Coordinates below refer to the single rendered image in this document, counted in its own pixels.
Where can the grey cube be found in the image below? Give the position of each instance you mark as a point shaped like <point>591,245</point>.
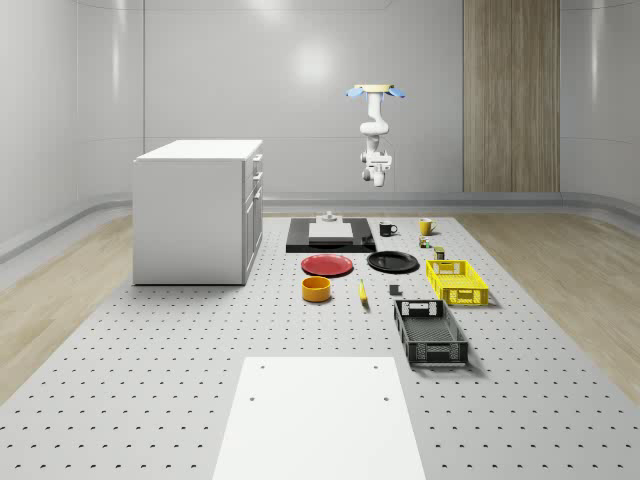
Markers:
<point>395,290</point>

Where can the puzzle cube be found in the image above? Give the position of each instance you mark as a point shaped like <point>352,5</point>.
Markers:
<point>425,243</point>

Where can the yellow mug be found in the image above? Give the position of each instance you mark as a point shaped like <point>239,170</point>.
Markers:
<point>425,227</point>

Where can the black stove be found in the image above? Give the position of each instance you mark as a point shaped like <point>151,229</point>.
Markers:
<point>300,235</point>

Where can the white cabinet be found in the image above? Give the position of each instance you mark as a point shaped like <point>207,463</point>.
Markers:
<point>190,220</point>

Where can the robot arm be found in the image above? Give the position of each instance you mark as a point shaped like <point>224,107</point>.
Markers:
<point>373,128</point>

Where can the white board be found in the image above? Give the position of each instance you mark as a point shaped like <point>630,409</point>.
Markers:
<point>320,425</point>

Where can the red plate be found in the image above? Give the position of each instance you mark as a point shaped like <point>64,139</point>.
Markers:
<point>327,264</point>

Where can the banana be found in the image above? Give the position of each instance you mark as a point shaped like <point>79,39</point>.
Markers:
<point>363,296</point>

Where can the yellow bowl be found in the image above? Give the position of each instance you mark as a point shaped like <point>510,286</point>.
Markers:
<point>316,291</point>

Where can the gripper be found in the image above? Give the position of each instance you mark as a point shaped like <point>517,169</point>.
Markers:
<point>380,161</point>

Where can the black plate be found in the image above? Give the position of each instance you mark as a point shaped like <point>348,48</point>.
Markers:
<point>393,261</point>

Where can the black mug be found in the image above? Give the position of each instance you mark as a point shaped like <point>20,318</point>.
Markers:
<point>386,229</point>

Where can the dark grey basket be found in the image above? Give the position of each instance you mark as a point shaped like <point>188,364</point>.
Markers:
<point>437,350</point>

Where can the yellow basket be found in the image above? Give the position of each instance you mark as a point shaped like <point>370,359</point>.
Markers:
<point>462,295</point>

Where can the flat-sided can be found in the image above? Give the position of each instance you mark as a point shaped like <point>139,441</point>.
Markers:
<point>439,253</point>

